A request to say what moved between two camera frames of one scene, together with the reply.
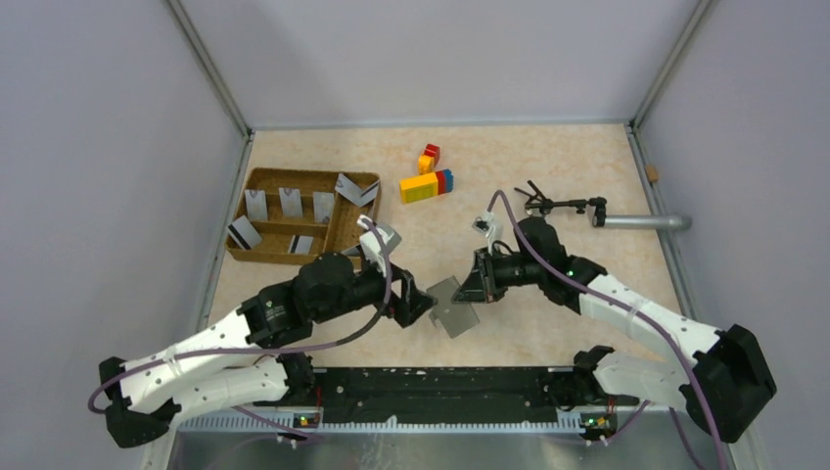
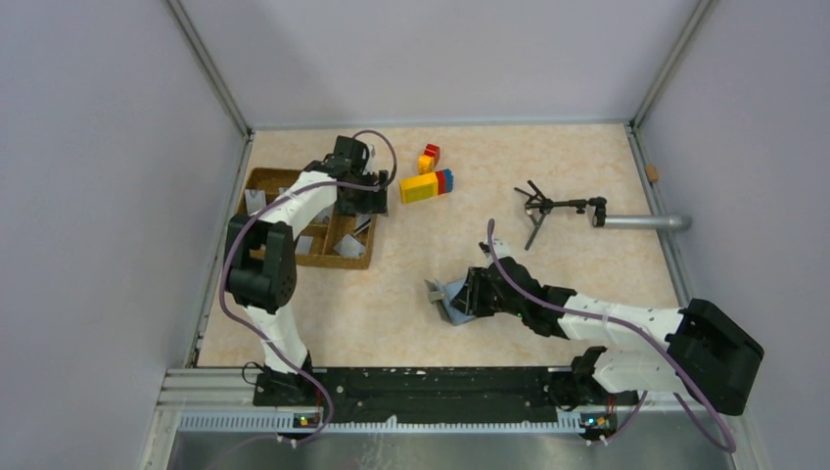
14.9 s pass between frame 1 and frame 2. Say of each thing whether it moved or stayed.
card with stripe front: stayed
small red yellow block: stayed
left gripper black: moved
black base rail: stayed
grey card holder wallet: moved
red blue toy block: stayed
